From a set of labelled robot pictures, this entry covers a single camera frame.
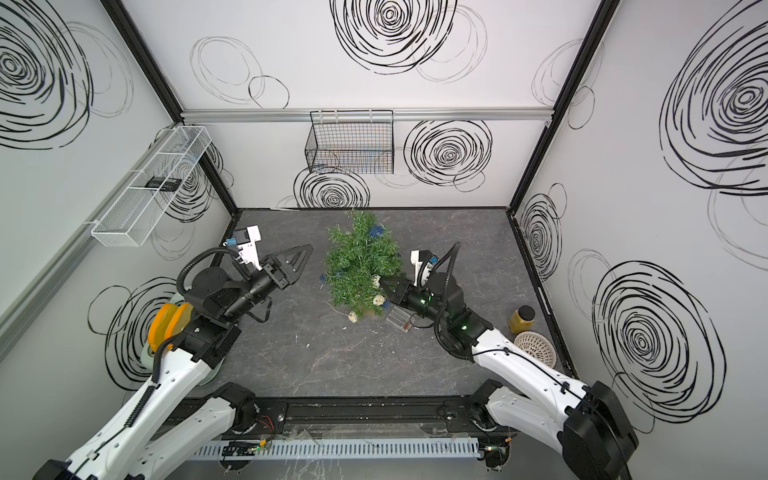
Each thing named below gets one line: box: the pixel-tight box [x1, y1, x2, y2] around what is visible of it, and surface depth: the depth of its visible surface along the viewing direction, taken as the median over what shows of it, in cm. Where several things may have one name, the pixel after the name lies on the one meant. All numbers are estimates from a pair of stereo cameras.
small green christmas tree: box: [323, 210, 402, 319], surface depth 74 cm
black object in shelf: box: [145, 176, 181, 192], surface depth 79 cm
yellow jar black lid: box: [508, 304, 535, 334], surface depth 84 cm
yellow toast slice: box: [148, 302, 194, 353], surface depth 68 cm
